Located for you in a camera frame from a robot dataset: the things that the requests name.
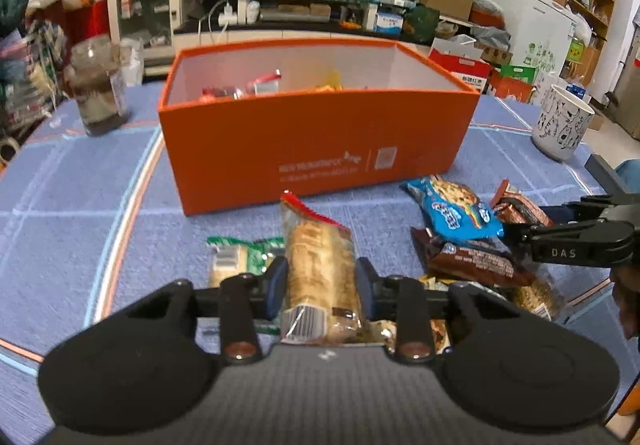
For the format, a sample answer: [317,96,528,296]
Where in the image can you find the clear biscuit packet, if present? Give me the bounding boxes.
[280,190,362,345]

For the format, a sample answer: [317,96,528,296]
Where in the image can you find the brown chocolate snack packet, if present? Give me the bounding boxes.
[489,179,553,226]

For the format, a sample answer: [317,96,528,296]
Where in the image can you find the blue cookie snack packet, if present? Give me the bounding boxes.
[401,175,503,241]

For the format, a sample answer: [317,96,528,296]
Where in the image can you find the green white snack packet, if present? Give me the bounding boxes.
[206,237,285,288]

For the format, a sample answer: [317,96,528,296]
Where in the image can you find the dark brown wafer packet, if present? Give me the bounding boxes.
[410,227,536,289]

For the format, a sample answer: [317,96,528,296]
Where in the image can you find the white patterned mug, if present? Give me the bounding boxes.
[532,84,596,162]

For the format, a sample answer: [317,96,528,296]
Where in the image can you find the orange cardboard box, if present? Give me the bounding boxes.
[157,38,480,215]

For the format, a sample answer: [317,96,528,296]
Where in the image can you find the orange gift box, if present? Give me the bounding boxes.
[487,66,537,104]

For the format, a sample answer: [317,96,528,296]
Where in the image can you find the white mini fridge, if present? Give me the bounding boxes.
[491,0,576,74]

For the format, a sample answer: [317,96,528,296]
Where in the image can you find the red white cardboard box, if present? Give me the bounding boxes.
[428,38,491,94]

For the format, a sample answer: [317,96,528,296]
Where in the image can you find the glass jar dark contents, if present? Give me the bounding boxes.
[66,35,129,136]

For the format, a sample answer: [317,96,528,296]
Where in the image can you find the white tv cabinet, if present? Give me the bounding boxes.
[171,21,432,58]

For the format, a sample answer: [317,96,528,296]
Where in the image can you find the white glass door cabinet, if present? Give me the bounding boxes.
[107,0,183,64]

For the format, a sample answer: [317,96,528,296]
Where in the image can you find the teal puffer jacket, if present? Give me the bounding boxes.
[0,0,29,38]

